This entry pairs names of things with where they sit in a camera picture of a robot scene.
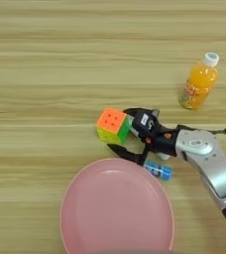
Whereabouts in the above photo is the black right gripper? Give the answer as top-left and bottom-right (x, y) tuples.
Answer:
(106, 106), (181, 167)

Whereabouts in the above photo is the orange yellow puzzle cube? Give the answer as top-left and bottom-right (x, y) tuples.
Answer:
(96, 106), (133, 146)

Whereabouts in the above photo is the orange juice bottle white cap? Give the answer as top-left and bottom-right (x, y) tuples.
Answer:
(178, 52), (221, 111)

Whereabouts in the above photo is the pink round plate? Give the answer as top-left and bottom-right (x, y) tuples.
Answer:
(58, 157), (176, 254)

